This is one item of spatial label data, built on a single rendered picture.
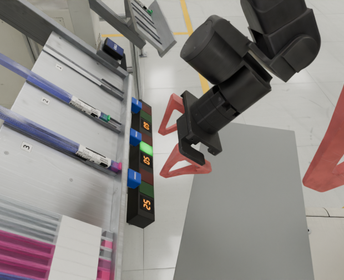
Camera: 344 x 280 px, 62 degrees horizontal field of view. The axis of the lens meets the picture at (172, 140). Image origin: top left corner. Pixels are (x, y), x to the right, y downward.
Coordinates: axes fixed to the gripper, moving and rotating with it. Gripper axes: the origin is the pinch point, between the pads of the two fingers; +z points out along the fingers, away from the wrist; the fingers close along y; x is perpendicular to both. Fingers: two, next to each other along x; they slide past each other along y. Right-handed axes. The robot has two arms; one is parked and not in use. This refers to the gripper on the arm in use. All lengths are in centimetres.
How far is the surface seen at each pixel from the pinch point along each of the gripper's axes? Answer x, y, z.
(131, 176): -1.0, 1.1, 7.9
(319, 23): 169, -230, -44
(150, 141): 5.2, -13.4, 10.4
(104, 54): -11.1, -29.5, 7.0
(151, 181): 5.3, -2.1, 10.2
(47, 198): -14.0, 10.4, 8.7
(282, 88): 115, -125, 2
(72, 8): -21, -54, 14
